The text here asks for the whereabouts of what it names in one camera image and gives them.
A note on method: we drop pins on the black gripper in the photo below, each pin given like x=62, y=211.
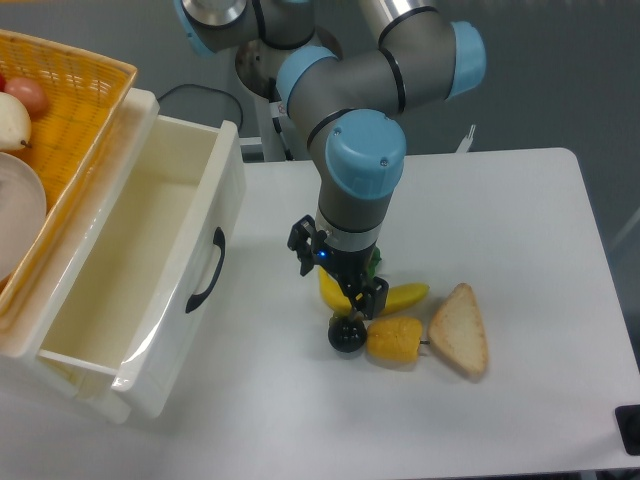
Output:
x=349, y=269

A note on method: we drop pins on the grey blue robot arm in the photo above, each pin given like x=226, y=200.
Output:
x=346, y=112

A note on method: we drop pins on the yellow bell pepper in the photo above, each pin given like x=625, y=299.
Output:
x=396, y=339

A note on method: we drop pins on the green vegetable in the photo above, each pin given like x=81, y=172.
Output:
x=374, y=262

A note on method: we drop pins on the yellow banana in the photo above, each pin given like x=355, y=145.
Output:
x=399, y=298

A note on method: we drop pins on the black round fruit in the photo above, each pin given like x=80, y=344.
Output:
x=346, y=335

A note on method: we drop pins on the toast bread slice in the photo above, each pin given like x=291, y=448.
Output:
x=457, y=332

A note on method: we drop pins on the white clip on floor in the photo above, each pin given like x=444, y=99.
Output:
x=467, y=141

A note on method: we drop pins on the white plastic drawer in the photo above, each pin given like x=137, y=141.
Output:
x=142, y=293

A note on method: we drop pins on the yellow woven basket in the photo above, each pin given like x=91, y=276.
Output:
x=85, y=91

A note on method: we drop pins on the white drawer cabinet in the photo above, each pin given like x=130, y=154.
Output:
x=28, y=369

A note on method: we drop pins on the black table corner device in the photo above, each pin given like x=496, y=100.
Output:
x=628, y=421

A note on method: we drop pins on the white plate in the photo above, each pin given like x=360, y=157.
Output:
x=23, y=211

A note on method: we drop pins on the white pear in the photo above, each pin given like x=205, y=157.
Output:
x=15, y=124

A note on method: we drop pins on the red apple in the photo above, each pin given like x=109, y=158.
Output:
x=29, y=92

